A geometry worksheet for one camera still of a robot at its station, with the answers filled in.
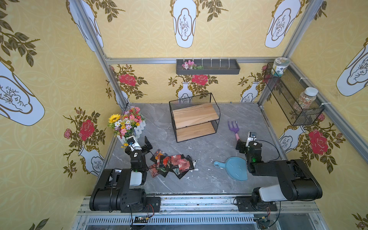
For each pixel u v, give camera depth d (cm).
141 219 73
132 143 74
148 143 82
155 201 75
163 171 83
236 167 87
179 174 84
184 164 86
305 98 65
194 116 94
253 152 70
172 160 88
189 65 88
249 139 82
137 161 66
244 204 73
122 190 58
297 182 44
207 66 92
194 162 87
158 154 92
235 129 104
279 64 85
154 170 85
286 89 90
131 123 90
